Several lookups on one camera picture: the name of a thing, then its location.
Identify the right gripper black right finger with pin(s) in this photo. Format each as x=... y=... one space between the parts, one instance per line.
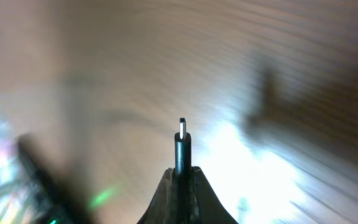
x=205 y=207

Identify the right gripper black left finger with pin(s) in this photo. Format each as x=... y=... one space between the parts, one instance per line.
x=163 y=206

